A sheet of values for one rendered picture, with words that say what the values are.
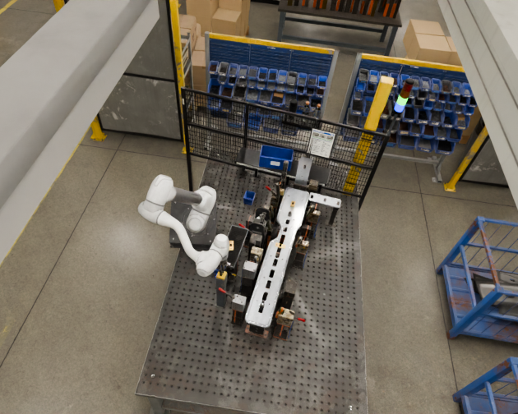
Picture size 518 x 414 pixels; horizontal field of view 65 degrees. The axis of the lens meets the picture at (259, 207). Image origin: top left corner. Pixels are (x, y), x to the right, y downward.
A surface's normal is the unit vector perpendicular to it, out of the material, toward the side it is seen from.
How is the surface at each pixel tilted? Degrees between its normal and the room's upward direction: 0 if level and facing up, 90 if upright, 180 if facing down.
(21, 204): 90
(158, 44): 91
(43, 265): 0
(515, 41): 0
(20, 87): 0
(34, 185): 90
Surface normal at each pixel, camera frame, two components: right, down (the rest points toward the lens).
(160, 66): -0.13, 0.76
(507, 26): 0.07, -0.65
